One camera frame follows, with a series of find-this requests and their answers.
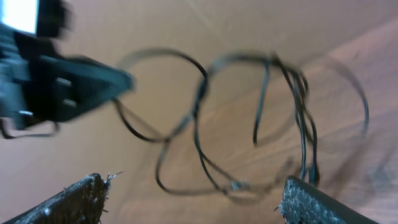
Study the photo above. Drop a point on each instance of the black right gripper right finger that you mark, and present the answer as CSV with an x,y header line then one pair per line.
x,y
305,204

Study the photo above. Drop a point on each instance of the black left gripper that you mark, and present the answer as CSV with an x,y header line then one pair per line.
x,y
77,86

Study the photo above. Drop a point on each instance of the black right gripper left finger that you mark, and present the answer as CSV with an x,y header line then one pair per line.
x,y
81,202

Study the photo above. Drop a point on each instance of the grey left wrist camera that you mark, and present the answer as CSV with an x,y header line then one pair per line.
x,y
36,18

